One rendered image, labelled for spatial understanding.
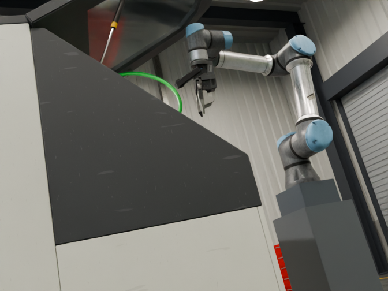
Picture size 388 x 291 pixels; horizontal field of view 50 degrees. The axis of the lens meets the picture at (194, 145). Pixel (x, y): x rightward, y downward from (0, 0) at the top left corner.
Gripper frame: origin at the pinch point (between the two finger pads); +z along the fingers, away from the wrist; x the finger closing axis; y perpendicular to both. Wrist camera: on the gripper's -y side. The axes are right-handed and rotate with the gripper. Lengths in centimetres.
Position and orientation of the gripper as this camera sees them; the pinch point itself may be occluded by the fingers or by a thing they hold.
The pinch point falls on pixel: (200, 112)
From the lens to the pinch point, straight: 164.8
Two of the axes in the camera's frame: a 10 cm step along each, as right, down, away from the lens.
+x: -0.9, 0.9, 9.9
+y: 9.9, -1.2, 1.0
